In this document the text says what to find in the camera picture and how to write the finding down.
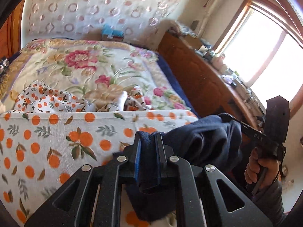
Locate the navy printed t-shirt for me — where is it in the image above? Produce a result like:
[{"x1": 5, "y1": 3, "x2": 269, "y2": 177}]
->
[{"x1": 125, "y1": 114, "x2": 242, "y2": 222}]

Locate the right forearm grey sleeve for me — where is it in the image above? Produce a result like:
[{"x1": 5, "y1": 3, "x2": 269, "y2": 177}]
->
[{"x1": 252, "y1": 180, "x2": 286, "y2": 226}]

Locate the person right hand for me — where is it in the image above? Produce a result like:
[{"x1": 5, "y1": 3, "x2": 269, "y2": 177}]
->
[{"x1": 244, "y1": 148, "x2": 279, "y2": 190}]

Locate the wooden side cabinet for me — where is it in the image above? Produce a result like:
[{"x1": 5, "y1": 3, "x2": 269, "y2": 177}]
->
[{"x1": 158, "y1": 32, "x2": 258, "y2": 129}]

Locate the navy blue bed blanket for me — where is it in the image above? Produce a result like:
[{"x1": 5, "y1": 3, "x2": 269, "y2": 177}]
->
[{"x1": 156, "y1": 52, "x2": 200, "y2": 118}]

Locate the floral quilt blanket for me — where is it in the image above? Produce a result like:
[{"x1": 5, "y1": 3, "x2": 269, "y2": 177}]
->
[{"x1": 1, "y1": 38, "x2": 190, "y2": 111}]

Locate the orange print white sheet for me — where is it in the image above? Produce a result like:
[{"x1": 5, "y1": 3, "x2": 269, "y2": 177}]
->
[{"x1": 1, "y1": 81, "x2": 197, "y2": 226}]

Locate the blue box by headboard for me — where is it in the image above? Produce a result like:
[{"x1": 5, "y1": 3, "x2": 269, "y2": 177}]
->
[{"x1": 101, "y1": 24, "x2": 124, "y2": 42}]

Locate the cardboard box on cabinet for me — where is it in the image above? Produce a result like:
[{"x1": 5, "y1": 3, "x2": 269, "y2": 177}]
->
[{"x1": 183, "y1": 35, "x2": 203, "y2": 50}]

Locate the stack of folded papers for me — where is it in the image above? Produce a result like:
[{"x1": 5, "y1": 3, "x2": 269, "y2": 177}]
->
[{"x1": 173, "y1": 21, "x2": 196, "y2": 37}]

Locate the circle pattern lace curtain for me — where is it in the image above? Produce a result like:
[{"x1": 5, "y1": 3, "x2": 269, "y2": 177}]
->
[{"x1": 21, "y1": 0, "x2": 187, "y2": 49}]

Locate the wooden louvered wardrobe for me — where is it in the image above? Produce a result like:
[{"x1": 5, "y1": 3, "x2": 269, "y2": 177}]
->
[{"x1": 0, "y1": 0, "x2": 25, "y2": 58}]

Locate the window with wooden frame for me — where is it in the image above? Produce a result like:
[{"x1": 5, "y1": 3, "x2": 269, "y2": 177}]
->
[{"x1": 215, "y1": 0, "x2": 302, "y2": 115}]

